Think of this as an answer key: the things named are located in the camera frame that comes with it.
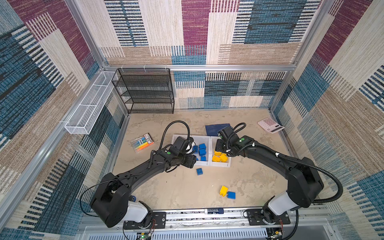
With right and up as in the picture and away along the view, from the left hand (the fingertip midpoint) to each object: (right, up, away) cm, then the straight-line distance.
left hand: (191, 156), depth 84 cm
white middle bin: (+4, +8, +15) cm, 17 cm away
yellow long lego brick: (+15, -3, +9) cm, 17 cm away
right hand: (+17, +4, +3) cm, 17 cm away
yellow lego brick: (+17, -17, -4) cm, 25 cm away
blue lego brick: (+7, +4, +13) cm, 15 cm away
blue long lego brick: (+6, +1, +12) cm, 14 cm away
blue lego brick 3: (+7, -3, +9) cm, 12 cm away
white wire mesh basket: (-67, +20, +7) cm, 70 cm away
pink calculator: (+56, +17, +24) cm, 63 cm away
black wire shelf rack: (-33, +43, +25) cm, 59 cm away
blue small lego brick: (+5, -9, +3) cm, 11 cm away
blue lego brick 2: (+2, +3, +12) cm, 12 cm away
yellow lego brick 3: (+14, +3, -3) cm, 14 cm away
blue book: (+15, +14, +28) cm, 35 cm away
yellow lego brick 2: (+19, -2, +7) cm, 21 cm away
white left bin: (-1, +7, -15) cm, 17 cm away
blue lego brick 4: (+21, -20, -2) cm, 29 cm away
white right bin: (+13, +5, +8) cm, 16 cm away
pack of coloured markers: (-33, +6, +16) cm, 37 cm away
